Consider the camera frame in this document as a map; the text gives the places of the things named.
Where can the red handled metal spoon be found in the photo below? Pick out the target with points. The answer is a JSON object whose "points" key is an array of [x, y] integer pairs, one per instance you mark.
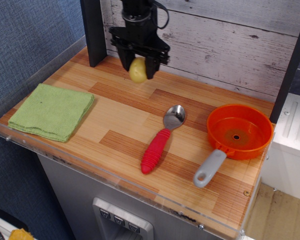
{"points": [[173, 119]]}

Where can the black right shelf post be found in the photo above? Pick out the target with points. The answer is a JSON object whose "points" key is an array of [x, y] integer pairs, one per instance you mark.
{"points": [[286, 83]]}

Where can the orange pan with grey handle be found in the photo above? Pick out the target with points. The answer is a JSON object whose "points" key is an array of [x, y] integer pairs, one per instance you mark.
{"points": [[234, 131]]}

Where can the black shelf post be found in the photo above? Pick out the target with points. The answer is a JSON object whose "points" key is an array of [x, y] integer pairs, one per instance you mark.
{"points": [[94, 31], [286, 83]]}

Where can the black left shelf post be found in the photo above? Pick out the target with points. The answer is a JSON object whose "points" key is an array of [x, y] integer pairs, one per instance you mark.
{"points": [[94, 31]]}

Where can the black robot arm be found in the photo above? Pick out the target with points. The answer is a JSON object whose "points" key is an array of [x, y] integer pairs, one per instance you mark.
{"points": [[146, 7]]}

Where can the grey toy cabinet front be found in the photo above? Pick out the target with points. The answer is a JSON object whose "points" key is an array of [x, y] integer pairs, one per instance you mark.
{"points": [[75, 192]]}

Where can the green folded cloth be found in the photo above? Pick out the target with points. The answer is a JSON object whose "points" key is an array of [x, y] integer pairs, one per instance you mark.
{"points": [[51, 112]]}

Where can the yellow black object bottom left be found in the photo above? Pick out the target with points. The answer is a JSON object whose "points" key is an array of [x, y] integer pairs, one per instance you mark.
{"points": [[18, 234]]}

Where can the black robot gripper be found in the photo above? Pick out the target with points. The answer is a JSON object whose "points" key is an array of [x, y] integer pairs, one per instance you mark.
{"points": [[139, 37]]}

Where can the silver dispenser button panel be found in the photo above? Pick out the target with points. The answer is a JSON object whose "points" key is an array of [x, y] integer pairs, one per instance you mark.
{"points": [[115, 223]]}

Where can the clear acrylic table guard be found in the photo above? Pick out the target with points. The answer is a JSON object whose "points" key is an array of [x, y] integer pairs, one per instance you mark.
{"points": [[110, 141]]}

